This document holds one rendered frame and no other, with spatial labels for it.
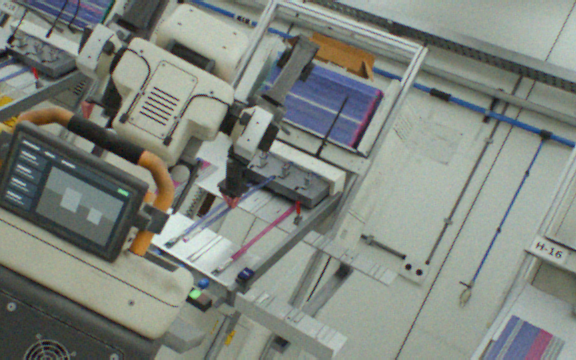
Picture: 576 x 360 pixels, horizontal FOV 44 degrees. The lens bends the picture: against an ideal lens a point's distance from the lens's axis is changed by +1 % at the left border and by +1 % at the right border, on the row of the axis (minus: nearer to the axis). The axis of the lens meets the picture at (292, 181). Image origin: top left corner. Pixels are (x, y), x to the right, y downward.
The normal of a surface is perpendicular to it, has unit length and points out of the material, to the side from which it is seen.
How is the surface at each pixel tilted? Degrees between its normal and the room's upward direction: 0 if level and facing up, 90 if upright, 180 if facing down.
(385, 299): 90
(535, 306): 44
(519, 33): 90
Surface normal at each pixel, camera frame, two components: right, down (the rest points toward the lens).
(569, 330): 0.08, -0.80
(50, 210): -0.15, 0.34
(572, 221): -0.35, -0.24
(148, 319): 0.05, -0.04
